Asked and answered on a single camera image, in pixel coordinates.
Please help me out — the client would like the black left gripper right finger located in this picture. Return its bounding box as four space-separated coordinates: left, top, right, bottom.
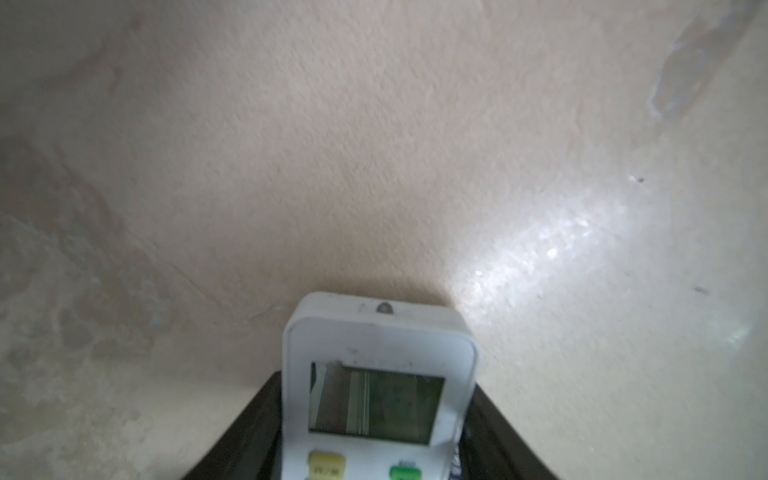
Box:
458 385 557 480

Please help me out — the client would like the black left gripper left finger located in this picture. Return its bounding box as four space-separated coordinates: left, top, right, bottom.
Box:
183 371 282 480

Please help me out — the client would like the white remote control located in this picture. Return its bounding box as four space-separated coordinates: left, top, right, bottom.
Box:
281 292 480 479

